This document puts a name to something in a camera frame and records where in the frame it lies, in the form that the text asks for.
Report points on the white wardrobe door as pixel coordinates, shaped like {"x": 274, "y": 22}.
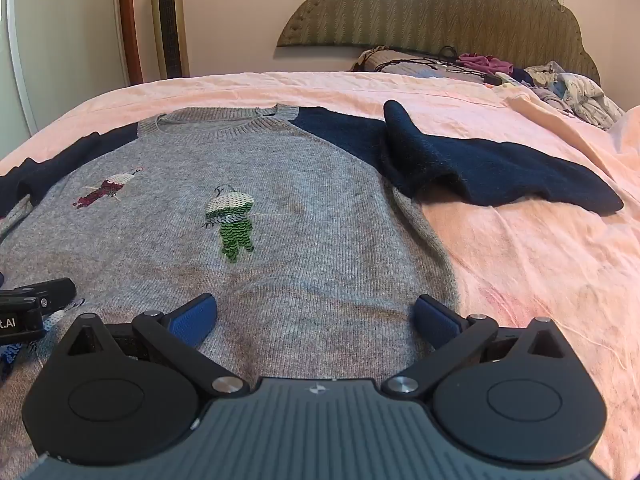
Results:
{"x": 60, "y": 35}

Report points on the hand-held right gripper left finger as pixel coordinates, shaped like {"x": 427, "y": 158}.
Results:
{"x": 196, "y": 321}

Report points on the olive padded headboard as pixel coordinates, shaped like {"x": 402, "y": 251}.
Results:
{"x": 425, "y": 10}

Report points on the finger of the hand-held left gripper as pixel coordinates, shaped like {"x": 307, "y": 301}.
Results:
{"x": 52, "y": 292}

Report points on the patterned clothes pile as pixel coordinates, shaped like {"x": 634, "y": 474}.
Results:
{"x": 585, "y": 95}

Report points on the brown wooden frame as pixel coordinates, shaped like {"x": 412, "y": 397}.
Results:
{"x": 129, "y": 20}

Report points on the gold tower heater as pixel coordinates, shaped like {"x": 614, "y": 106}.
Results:
{"x": 170, "y": 20}

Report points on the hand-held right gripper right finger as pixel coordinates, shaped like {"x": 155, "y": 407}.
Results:
{"x": 434, "y": 321}

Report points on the purple cloth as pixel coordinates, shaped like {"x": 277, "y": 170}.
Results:
{"x": 487, "y": 64}

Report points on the grey sweater with navy sleeves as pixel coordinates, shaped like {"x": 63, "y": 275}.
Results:
{"x": 300, "y": 210}

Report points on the pink blanket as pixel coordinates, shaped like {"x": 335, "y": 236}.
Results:
{"x": 525, "y": 260}

